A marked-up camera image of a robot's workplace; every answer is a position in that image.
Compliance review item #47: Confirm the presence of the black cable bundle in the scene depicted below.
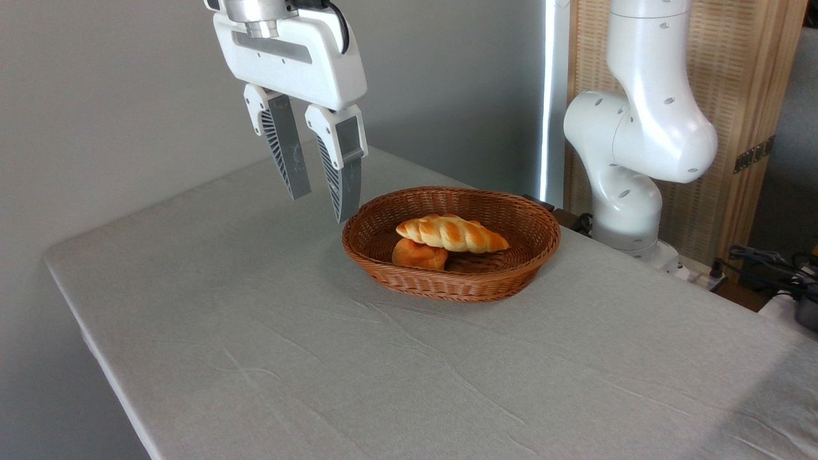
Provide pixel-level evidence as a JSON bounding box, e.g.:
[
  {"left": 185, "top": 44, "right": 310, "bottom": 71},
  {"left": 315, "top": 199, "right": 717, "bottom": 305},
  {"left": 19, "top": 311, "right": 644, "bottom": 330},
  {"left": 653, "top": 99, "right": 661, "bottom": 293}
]
[{"left": 727, "top": 245, "right": 818, "bottom": 302}]

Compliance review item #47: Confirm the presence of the white vertical pole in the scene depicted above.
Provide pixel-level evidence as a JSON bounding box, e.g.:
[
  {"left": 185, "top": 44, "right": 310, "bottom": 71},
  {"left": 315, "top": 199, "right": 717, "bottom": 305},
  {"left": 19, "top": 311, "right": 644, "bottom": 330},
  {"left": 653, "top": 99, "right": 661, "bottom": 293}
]
[{"left": 539, "top": 0, "right": 571, "bottom": 208}]

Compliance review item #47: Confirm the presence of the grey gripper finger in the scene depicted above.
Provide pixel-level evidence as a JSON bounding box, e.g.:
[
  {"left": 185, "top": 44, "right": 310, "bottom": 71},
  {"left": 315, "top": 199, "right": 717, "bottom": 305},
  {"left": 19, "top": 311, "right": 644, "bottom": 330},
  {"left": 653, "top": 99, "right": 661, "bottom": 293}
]
[
  {"left": 243, "top": 84, "right": 313, "bottom": 201},
  {"left": 305, "top": 104, "right": 369, "bottom": 224}
]

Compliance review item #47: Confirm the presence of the round orange bread bun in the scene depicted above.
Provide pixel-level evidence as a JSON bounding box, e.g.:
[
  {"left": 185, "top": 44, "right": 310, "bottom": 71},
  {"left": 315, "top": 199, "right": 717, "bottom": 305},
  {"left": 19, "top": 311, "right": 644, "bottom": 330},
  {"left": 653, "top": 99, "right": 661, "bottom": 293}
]
[{"left": 391, "top": 238, "right": 449, "bottom": 272}]

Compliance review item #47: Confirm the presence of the brass screen hinge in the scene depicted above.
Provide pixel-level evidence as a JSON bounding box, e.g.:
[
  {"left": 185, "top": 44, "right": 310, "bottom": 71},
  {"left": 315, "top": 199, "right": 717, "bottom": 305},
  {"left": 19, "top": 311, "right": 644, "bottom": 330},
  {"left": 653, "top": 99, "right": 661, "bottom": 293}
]
[{"left": 734, "top": 135, "right": 775, "bottom": 174}]

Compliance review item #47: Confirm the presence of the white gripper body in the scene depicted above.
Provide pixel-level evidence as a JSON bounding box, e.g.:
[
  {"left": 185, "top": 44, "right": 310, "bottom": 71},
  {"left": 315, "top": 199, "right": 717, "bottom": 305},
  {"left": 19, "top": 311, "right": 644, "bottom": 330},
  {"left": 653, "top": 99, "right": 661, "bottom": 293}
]
[{"left": 213, "top": 6, "right": 369, "bottom": 112}]

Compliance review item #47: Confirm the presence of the long twisted bread roll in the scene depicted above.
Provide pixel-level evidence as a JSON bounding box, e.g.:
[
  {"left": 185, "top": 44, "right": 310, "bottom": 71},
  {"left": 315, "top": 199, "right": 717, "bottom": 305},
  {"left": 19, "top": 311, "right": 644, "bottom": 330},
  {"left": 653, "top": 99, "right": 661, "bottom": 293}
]
[{"left": 396, "top": 214, "right": 511, "bottom": 254}]

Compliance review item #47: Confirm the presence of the brown wicker basket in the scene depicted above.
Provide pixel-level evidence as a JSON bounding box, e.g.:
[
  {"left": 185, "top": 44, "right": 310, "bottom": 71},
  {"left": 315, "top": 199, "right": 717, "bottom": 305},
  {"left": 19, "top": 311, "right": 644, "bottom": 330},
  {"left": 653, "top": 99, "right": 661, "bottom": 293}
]
[{"left": 341, "top": 186, "right": 562, "bottom": 303}]

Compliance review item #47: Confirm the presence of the white power strip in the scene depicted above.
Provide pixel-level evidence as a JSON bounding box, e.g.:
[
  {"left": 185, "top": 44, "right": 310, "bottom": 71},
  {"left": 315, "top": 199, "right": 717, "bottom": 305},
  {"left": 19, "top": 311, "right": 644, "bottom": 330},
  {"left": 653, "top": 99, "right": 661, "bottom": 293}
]
[{"left": 676, "top": 259, "right": 729, "bottom": 293}]

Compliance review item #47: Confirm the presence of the grey tablecloth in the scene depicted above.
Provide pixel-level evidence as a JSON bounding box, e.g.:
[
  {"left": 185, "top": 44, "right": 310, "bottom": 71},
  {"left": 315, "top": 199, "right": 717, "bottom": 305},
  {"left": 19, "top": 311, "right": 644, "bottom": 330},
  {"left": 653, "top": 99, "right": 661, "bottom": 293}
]
[{"left": 43, "top": 139, "right": 818, "bottom": 460}]

